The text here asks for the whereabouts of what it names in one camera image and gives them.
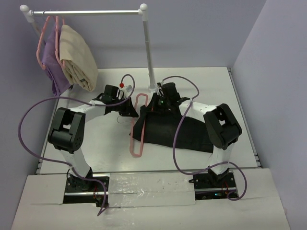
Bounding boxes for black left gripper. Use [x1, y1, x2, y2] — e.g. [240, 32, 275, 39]
[111, 96, 138, 117]

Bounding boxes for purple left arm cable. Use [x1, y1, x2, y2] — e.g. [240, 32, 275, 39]
[18, 74, 136, 216]

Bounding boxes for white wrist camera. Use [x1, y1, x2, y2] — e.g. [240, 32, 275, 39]
[157, 81, 164, 96]
[122, 85, 133, 95]

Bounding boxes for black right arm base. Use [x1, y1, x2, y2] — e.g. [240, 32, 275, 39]
[189, 172, 238, 200]

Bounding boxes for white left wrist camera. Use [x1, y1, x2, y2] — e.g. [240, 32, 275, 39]
[122, 85, 133, 95]

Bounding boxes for white cardboard cover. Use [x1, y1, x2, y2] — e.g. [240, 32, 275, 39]
[11, 167, 288, 230]

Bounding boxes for purple folded cloth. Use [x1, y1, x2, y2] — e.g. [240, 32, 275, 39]
[41, 26, 71, 96]

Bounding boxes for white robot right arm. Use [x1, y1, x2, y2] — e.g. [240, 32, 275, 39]
[144, 82, 242, 187]

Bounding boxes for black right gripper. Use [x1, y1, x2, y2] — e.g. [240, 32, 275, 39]
[145, 92, 172, 114]

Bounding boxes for pink hanger with beige trousers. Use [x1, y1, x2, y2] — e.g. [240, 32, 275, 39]
[55, 16, 65, 69]

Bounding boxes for white metal clothes rack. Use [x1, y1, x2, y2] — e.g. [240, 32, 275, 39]
[20, 3, 157, 92]

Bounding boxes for beige folded trousers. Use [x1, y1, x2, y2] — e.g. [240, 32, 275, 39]
[59, 25, 98, 92]

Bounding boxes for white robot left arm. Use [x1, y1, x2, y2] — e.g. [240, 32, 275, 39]
[47, 84, 138, 191]

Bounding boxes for black trousers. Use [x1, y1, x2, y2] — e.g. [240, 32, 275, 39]
[130, 97, 213, 153]

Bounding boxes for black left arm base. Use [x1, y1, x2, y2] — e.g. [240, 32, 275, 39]
[63, 175, 104, 207]

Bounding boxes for silver tape patch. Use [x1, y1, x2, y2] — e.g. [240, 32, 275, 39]
[108, 172, 196, 208]

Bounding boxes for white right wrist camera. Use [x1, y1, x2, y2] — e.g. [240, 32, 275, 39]
[157, 81, 164, 96]

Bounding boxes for pink hanger with purple cloth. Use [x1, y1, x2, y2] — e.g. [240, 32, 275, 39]
[36, 16, 50, 70]

